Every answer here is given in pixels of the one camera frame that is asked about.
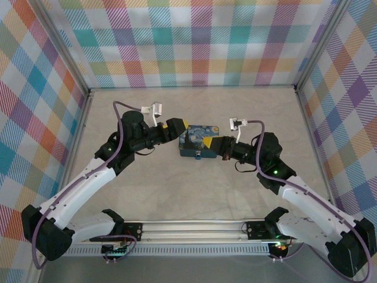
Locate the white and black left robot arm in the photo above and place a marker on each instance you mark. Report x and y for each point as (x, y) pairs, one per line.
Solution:
(79, 188)

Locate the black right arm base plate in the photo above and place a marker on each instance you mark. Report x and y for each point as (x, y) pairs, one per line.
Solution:
(256, 230)

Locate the starry night print tin box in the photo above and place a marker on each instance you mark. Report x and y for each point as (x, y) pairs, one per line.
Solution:
(193, 140)

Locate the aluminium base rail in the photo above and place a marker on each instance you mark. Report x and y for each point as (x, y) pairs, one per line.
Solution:
(191, 231)

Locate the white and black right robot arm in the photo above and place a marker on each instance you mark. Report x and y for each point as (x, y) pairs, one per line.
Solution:
(306, 200)

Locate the plaid cloth backdrop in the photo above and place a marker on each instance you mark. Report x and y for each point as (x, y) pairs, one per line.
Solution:
(350, 118)
(26, 118)
(191, 41)

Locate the aluminium table edge rail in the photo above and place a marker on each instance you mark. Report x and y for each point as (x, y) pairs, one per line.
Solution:
(78, 132)
(191, 87)
(312, 138)

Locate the grey metal sheet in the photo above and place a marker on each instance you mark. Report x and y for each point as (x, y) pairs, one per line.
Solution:
(191, 269)

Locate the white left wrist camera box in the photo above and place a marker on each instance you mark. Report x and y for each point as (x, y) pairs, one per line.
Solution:
(157, 109)

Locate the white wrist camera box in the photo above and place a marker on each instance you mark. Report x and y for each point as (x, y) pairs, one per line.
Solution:
(235, 124)
(157, 109)

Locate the small blue padlock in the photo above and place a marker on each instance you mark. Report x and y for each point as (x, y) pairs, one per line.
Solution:
(198, 154)

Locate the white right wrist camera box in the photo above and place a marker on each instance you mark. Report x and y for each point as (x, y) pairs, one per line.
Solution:
(235, 124)

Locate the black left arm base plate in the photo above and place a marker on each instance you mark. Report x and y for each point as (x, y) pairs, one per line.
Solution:
(134, 231)

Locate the aluminium corner post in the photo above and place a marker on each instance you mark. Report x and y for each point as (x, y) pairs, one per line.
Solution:
(321, 47)
(63, 48)

